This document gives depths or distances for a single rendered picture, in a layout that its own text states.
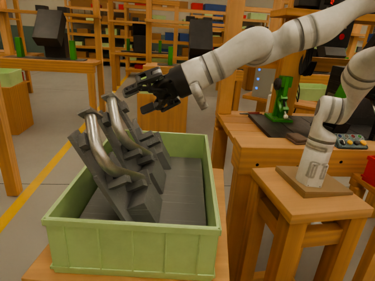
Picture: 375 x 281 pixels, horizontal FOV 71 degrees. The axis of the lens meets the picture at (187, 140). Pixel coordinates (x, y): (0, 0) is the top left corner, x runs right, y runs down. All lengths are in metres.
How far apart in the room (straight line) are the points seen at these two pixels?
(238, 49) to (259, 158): 0.77
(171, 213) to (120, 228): 0.24
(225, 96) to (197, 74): 1.19
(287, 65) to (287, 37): 1.24
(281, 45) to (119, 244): 0.60
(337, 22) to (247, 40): 0.19
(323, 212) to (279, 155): 0.41
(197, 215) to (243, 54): 0.50
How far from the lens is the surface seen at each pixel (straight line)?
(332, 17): 0.66
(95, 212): 0.88
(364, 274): 1.54
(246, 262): 1.41
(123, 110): 0.96
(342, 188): 1.17
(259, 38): 0.60
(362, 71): 0.83
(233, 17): 1.74
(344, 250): 1.21
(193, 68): 0.60
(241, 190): 1.36
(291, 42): 0.63
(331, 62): 2.11
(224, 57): 0.60
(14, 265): 2.06
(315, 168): 1.05
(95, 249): 0.72
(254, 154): 1.27
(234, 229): 1.50
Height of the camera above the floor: 1.37
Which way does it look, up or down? 22 degrees down
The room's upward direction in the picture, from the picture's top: 4 degrees clockwise
